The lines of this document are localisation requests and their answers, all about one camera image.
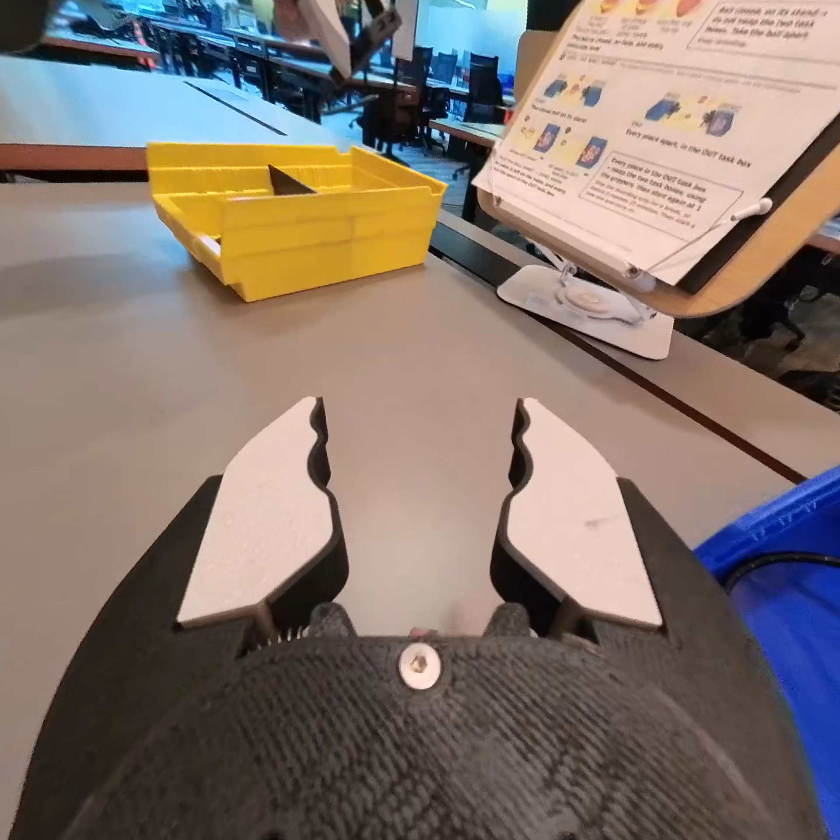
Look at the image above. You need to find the yellow plastic bin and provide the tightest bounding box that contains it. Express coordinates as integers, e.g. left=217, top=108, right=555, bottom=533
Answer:
left=146, top=141, right=450, bottom=303

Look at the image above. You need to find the printed instruction sheet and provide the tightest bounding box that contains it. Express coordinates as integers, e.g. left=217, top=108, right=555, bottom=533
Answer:
left=472, top=0, right=840, bottom=287

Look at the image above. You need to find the row of background desks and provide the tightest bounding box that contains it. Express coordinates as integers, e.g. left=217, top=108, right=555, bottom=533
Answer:
left=39, top=13, right=329, bottom=73

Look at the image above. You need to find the white stand base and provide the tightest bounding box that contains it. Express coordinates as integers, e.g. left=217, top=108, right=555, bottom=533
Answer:
left=497, top=261, right=676, bottom=361

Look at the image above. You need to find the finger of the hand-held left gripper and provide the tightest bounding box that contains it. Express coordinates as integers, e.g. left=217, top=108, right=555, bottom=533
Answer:
left=307, top=0, right=357, bottom=77
left=351, top=5, right=403, bottom=68

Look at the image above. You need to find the blue plastic bin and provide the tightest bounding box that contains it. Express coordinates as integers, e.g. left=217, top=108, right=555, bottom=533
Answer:
left=692, top=462, right=840, bottom=840

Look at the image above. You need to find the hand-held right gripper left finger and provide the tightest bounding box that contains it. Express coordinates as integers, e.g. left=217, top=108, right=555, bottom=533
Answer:
left=175, top=395, right=350, bottom=627

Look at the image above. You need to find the wooden background table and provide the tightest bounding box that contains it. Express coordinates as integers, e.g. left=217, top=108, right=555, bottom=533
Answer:
left=430, top=118, right=509, bottom=221

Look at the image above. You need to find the instruction sheet on wooden stand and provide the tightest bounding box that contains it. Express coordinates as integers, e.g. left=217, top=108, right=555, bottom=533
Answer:
left=476, top=0, right=840, bottom=320

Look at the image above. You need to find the green plug braided cable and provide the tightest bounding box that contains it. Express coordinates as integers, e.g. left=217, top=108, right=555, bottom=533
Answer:
left=722, top=553, right=840, bottom=592

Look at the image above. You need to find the white wire page holder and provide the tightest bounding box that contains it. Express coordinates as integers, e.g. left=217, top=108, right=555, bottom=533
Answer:
left=640, top=197, right=775, bottom=280

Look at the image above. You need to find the black bin divider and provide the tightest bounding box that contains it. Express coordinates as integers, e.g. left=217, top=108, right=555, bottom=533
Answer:
left=267, top=164, right=319, bottom=196

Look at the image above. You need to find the black office chair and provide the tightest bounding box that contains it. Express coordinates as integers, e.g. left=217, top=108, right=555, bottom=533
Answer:
left=364, top=85, right=431, bottom=165
left=462, top=52, right=505, bottom=126

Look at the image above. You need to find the person's left hand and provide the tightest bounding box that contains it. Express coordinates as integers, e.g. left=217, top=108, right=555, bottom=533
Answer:
left=273, top=0, right=316, bottom=42

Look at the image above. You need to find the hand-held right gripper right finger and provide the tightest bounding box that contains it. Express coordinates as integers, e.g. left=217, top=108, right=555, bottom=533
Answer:
left=490, top=397, right=665, bottom=635

